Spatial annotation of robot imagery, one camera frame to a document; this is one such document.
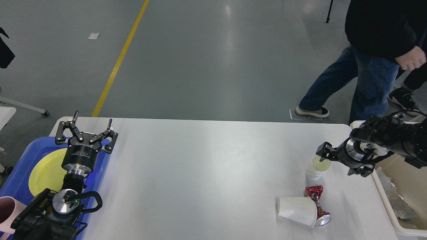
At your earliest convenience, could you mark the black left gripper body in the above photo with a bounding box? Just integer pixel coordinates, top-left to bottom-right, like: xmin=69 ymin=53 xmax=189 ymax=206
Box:
xmin=61 ymin=133 xmax=102 ymax=174

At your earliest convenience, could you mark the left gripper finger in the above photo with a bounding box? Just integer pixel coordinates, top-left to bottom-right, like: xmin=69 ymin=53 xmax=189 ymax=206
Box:
xmin=89 ymin=119 xmax=119 ymax=154
xmin=55 ymin=111 xmax=84 ymax=146

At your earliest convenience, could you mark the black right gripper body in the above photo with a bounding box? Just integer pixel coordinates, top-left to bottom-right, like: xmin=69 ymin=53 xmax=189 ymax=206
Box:
xmin=337 ymin=138 xmax=375 ymax=168

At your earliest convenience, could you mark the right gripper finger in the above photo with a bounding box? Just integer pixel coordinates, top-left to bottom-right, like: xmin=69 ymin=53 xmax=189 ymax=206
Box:
xmin=316 ymin=142 xmax=343 ymax=163
xmin=347 ymin=164 xmax=375 ymax=177

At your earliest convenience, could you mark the small white cup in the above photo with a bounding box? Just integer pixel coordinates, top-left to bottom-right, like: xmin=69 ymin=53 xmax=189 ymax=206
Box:
xmin=305 ymin=155 xmax=333 ymax=180

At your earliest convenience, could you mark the yellow plastic plate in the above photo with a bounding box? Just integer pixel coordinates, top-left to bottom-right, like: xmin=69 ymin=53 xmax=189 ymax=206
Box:
xmin=28 ymin=148 xmax=67 ymax=197

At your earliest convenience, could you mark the clear plastic wrap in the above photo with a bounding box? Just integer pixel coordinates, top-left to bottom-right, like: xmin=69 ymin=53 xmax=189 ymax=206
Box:
xmin=376 ymin=167 xmax=418 ymax=220

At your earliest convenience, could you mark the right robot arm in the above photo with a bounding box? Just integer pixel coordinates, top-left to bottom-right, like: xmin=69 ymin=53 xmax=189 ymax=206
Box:
xmin=316 ymin=113 xmax=427 ymax=177

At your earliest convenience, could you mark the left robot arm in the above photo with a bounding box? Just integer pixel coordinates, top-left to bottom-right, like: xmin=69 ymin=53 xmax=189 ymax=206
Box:
xmin=12 ymin=111 xmax=118 ymax=240

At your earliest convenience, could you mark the right floor plate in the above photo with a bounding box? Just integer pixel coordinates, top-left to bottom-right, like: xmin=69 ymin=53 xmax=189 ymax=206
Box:
xmin=308 ymin=116 xmax=323 ymax=121

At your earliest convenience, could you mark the floor plate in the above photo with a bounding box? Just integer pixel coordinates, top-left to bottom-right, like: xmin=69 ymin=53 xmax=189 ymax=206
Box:
xmin=308 ymin=116 xmax=323 ymax=121
xmin=289 ymin=109 xmax=306 ymax=121

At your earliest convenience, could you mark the beige plastic bin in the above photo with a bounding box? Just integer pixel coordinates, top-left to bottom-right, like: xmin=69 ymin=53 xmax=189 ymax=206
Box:
xmin=350 ymin=120 xmax=427 ymax=237

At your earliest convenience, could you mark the red snack wrapper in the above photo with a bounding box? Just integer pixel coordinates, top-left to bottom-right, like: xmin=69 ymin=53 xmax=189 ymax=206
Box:
xmin=304 ymin=185 xmax=324 ymax=201

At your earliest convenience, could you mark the left floor plate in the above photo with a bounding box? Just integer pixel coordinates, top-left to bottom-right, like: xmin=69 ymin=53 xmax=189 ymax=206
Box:
xmin=289 ymin=109 xmax=306 ymax=121

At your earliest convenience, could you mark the white side table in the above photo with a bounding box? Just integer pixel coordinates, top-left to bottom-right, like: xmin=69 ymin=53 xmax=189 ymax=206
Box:
xmin=0 ymin=97 xmax=50 ymax=130

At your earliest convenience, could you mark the red soda can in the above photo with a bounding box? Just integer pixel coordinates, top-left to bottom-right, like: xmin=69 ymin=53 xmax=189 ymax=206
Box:
xmin=315 ymin=201 xmax=332 ymax=227

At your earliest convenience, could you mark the white paper cup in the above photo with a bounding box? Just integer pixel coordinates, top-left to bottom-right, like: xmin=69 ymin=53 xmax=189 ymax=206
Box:
xmin=276 ymin=197 xmax=317 ymax=227

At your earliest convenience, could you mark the pink mug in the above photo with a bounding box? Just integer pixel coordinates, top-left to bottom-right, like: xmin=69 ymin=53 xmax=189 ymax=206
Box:
xmin=0 ymin=196 xmax=27 ymax=240

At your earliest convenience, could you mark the person in black sneakers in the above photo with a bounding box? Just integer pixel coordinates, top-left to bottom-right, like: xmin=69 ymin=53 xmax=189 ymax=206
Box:
xmin=387 ymin=64 xmax=427 ymax=116

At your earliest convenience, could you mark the person in blue jeans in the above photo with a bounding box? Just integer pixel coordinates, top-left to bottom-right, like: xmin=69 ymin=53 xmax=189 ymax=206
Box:
xmin=295 ymin=0 xmax=426 ymax=123

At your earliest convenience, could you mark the black tripod leg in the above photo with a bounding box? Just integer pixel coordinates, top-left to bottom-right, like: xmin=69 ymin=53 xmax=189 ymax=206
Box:
xmin=325 ymin=0 xmax=334 ymax=23

